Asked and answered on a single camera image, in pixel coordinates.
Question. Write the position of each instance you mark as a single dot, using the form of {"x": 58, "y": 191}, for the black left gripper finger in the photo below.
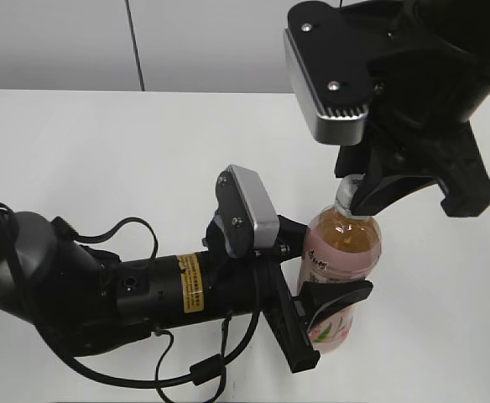
{"x": 290, "y": 239}
{"x": 319, "y": 301}

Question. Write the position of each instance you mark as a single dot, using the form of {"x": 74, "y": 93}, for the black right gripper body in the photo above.
{"x": 428, "y": 98}

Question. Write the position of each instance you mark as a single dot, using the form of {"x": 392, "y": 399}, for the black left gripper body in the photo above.
{"x": 254, "y": 284}

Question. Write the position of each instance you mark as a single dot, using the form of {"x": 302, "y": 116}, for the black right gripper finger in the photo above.
{"x": 352, "y": 160}
{"x": 389, "y": 172}

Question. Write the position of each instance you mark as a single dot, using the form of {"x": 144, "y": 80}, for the white bottle cap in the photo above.
{"x": 345, "y": 193}

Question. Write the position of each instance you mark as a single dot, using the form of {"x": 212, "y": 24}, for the pink oolong tea bottle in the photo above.
{"x": 338, "y": 249}

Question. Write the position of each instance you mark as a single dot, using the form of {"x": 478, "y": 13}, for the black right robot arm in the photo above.
{"x": 451, "y": 25}

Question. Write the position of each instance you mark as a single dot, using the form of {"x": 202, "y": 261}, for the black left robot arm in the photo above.
{"x": 87, "y": 301}

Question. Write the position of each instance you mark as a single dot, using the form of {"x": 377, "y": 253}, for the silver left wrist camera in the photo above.
{"x": 245, "y": 212}

